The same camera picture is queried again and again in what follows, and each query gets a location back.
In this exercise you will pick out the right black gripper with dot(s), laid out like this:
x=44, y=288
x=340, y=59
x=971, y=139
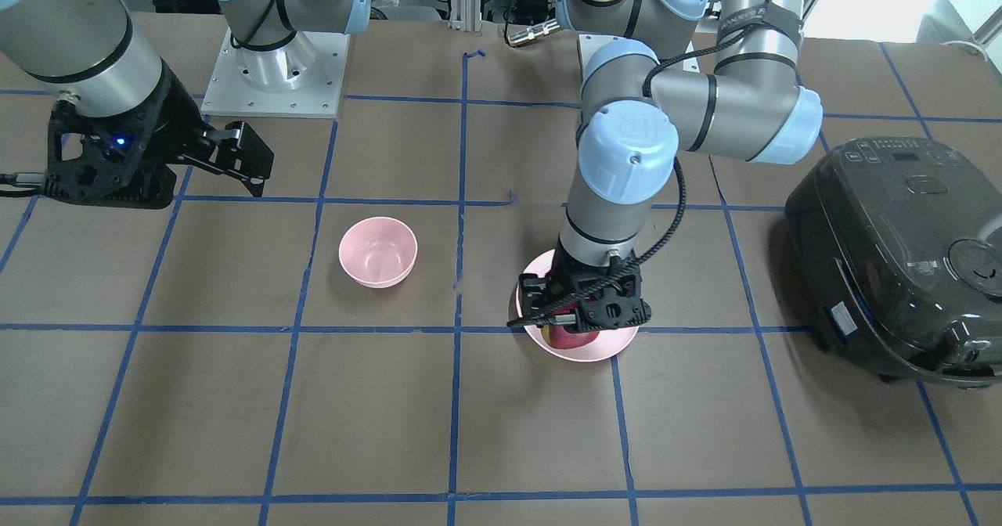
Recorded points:
x=171, y=121

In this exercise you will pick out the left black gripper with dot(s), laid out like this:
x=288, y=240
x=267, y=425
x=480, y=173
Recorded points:
x=535, y=292

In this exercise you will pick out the red apple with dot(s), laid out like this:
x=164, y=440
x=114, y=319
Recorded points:
x=559, y=338

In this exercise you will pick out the pink bowl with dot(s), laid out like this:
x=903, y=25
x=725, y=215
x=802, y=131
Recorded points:
x=378, y=252

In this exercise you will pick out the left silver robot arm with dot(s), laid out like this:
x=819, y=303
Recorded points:
x=639, y=111

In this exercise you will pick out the pink plate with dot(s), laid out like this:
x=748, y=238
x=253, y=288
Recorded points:
x=609, y=343

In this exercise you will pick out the dark grey rice cooker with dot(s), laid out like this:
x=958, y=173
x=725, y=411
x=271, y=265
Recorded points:
x=899, y=241

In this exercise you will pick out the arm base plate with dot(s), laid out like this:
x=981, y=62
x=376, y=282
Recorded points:
x=302, y=79

